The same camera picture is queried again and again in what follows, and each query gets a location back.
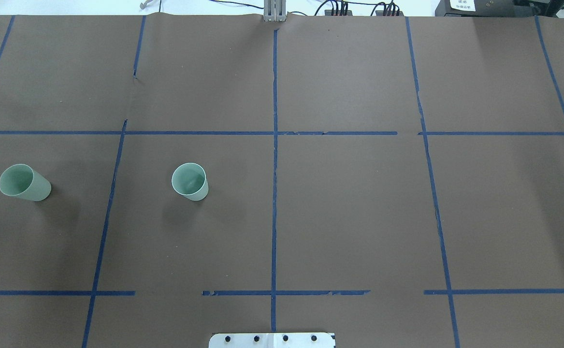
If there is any black mini pc box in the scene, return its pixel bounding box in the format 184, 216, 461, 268
434, 0, 535, 17

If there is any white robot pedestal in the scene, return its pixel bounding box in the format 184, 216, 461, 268
208, 332, 336, 348

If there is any brown paper table mat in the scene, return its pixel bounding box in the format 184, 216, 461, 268
0, 13, 564, 348

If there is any aluminium frame post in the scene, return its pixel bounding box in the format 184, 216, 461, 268
263, 0, 288, 22

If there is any green plastic cup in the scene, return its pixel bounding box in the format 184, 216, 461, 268
0, 164, 52, 201
171, 162, 209, 201

